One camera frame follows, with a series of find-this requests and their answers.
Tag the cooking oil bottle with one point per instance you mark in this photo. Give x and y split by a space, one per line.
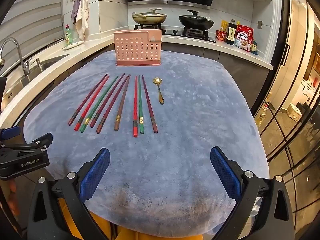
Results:
262 116

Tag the dark purple chopstick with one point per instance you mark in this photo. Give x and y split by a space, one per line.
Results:
88 99

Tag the steel kitchen sink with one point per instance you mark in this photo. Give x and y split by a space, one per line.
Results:
45 65

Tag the dark red chopstick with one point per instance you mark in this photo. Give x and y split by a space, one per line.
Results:
107 100
113 104
149 103

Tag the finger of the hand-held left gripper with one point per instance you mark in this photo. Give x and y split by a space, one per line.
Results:
11 132
30 143

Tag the red food package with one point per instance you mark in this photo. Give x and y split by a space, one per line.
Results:
221 35

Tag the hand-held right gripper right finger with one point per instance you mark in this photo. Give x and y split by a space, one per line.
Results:
225 172

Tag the chrome kitchen faucet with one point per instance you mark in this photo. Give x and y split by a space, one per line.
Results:
21 55

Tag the gold spoon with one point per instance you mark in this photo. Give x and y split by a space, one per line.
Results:
157 81

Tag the green dish soap bottle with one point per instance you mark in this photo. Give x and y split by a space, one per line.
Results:
69 36

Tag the white kitchen countertop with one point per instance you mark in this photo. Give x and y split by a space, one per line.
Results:
240 55

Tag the black framed glass door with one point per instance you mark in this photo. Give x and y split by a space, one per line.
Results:
287 155

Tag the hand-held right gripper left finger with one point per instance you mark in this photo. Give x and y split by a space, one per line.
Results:
96 172

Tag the white window blind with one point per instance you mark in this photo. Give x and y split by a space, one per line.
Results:
30 17

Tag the pink perforated utensil holder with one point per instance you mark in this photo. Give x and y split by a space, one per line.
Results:
135 47

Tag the dark sauce bottle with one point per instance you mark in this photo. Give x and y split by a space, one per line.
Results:
231 33

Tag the person's yellow trousers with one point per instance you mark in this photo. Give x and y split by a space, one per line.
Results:
100 222

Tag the white hanging towel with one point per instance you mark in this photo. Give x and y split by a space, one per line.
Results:
82 17

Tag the small chrome tap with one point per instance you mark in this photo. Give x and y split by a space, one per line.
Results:
38 63

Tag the white oval plate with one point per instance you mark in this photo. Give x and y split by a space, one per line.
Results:
75 44

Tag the beige wok with lid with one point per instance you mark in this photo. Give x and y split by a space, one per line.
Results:
150 18

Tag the black gas stove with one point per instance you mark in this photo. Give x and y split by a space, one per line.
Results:
175 32

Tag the grey wall outlet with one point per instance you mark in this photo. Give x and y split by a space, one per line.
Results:
260 24

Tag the small yellow and green jar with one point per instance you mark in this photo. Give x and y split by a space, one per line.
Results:
254 47

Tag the brown chopstick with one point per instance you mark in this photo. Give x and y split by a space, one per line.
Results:
123 102

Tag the black pan with lid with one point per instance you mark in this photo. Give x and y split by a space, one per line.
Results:
196 22

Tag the purple hanging cloth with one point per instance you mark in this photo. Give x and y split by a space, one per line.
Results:
75 7

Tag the red and white cereal bag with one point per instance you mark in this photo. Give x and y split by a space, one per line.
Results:
243 37

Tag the yellow seasoning packet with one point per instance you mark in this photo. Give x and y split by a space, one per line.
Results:
223 25

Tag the blue-grey fleece blanket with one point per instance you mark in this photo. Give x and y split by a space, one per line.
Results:
187 117

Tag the green chopstick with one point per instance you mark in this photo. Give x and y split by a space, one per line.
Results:
99 104
140 104

